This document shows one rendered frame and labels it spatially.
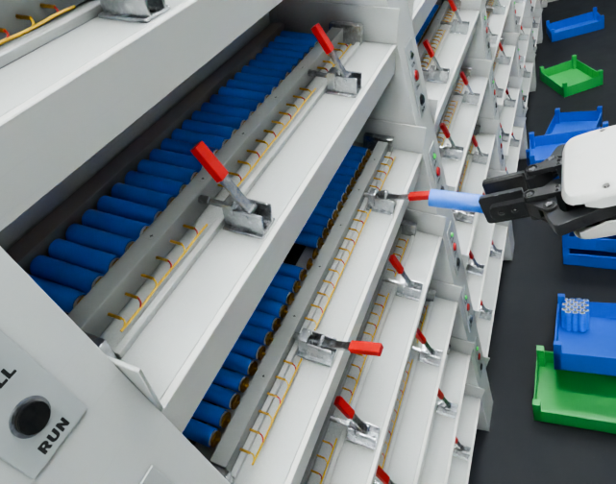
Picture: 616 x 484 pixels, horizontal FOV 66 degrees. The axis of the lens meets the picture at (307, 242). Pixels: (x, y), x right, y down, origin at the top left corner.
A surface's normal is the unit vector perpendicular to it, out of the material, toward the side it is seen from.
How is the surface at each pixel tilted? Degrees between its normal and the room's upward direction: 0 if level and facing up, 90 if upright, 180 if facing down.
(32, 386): 90
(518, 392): 0
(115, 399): 90
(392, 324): 19
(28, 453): 90
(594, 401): 0
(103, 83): 109
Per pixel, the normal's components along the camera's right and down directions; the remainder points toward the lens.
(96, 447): 0.86, 0.00
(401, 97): -0.37, 0.66
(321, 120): -0.05, -0.71
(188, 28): 0.93, 0.23
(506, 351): -0.34, -0.75
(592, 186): -0.59, -0.62
